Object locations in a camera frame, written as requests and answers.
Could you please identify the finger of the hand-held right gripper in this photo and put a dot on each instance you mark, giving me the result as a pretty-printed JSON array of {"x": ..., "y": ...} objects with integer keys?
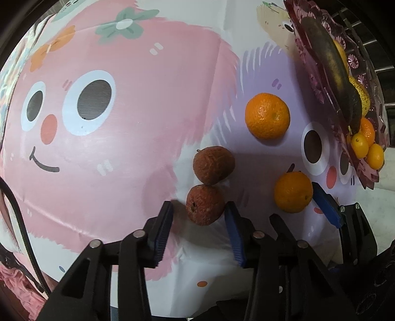
[
  {"x": 327, "y": 205},
  {"x": 280, "y": 225}
]

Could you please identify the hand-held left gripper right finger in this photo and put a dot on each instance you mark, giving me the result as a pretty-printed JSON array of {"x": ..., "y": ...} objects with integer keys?
[{"x": 236, "y": 234}]

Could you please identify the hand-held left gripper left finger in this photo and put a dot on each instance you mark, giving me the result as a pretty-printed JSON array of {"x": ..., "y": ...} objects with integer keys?
[{"x": 162, "y": 225}]

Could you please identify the mandarin with stem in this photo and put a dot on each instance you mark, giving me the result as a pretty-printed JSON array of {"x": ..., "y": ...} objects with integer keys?
[{"x": 293, "y": 191}]

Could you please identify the brown lychee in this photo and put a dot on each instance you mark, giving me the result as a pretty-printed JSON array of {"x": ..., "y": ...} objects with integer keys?
[
  {"x": 214, "y": 165},
  {"x": 205, "y": 203}
]

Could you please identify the purple glass bowl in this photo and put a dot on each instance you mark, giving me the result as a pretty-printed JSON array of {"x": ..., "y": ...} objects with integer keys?
[{"x": 365, "y": 172}]

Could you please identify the small kumquat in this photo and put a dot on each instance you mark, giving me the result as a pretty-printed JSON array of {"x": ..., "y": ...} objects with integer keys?
[
  {"x": 376, "y": 156},
  {"x": 359, "y": 145}
]

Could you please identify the dark overripe banana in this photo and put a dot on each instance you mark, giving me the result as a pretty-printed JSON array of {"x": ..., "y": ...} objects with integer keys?
[{"x": 330, "y": 58}]

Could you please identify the cartoon printed tablecloth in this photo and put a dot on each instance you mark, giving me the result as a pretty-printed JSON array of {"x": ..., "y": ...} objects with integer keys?
[{"x": 139, "y": 148}]

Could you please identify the pink bed sheet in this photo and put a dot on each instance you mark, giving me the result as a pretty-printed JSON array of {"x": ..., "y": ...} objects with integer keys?
[{"x": 18, "y": 277}]

